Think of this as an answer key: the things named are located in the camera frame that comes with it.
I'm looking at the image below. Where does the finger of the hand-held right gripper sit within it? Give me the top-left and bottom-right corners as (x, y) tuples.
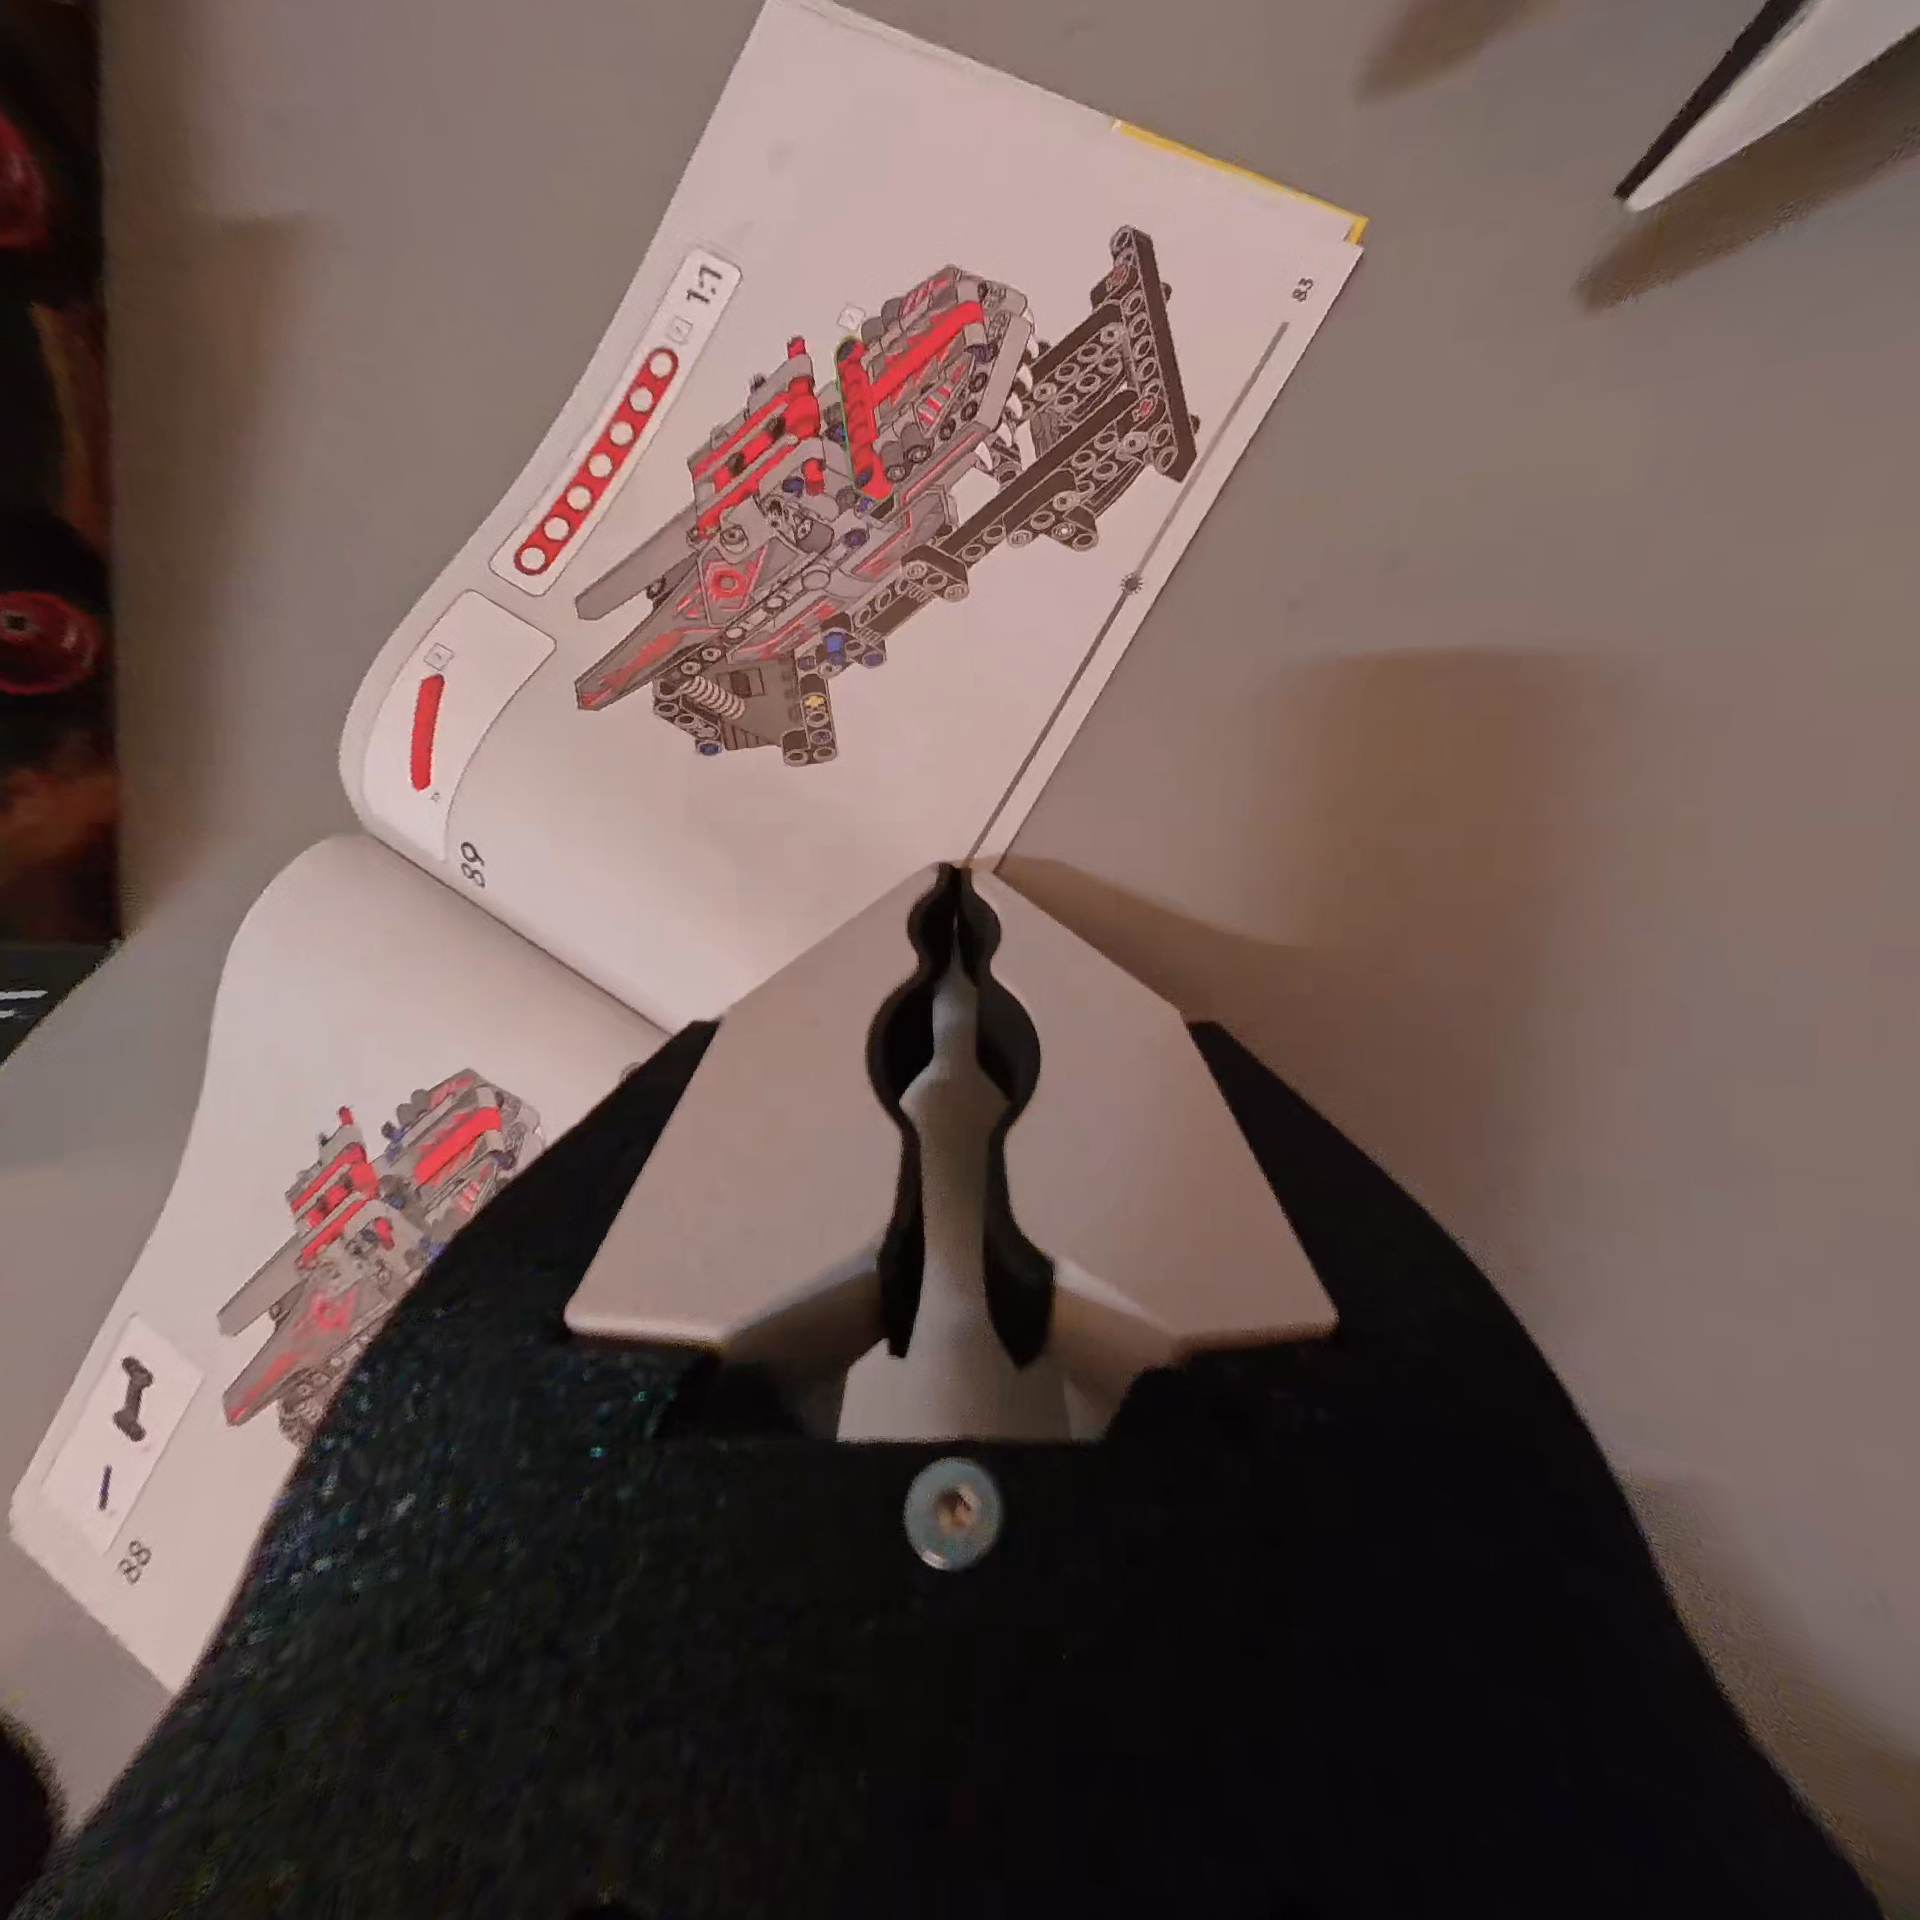
(1613, 0), (1920, 212)

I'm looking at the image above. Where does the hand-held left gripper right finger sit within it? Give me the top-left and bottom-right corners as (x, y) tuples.
(954, 867), (1341, 1448)

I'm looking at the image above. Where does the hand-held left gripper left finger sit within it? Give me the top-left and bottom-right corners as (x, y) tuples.
(567, 867), (967, 1448)

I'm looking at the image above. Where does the brick model instruction booklet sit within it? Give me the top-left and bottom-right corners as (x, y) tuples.
(6, 0), (1368, 1694)

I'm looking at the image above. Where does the grey desk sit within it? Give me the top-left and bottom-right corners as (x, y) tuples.
(0, 0), (1920, 1920)

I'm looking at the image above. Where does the dark toy truck box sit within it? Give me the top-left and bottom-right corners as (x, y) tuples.
(0, 0), (125, 1060)

